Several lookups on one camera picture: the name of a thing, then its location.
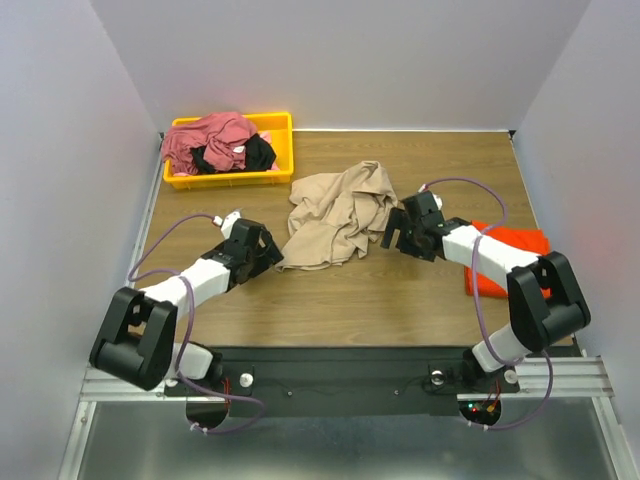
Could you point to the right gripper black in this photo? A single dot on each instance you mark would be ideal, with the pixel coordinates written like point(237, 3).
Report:
point(401, 230)

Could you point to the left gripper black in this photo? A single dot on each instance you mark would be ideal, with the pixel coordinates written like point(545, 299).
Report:
point(269, 255)

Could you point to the beige t shirt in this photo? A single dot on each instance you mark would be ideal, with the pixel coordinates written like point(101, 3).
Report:
point(337, 216)

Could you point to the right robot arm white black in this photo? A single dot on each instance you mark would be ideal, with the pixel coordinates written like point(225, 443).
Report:
point(545, 301)

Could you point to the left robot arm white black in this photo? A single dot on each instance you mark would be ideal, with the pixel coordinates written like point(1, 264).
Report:
point(144, 338)

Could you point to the black t shirt in bin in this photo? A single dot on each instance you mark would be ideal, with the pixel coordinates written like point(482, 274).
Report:
point(259, 156)

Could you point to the pink t shirt in bin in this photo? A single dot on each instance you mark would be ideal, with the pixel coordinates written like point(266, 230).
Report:
point(220, 134)

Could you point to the yellow plastic bin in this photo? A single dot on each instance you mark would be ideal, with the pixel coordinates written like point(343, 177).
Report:
point(279, 124)

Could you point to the orange folded t shirt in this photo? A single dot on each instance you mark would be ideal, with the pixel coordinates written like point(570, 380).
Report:
point(524, 239)

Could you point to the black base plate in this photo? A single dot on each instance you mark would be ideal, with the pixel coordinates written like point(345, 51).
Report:
point(353, 381)

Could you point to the aluminium frame rail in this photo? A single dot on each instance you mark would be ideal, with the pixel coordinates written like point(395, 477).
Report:
point(164, 205)

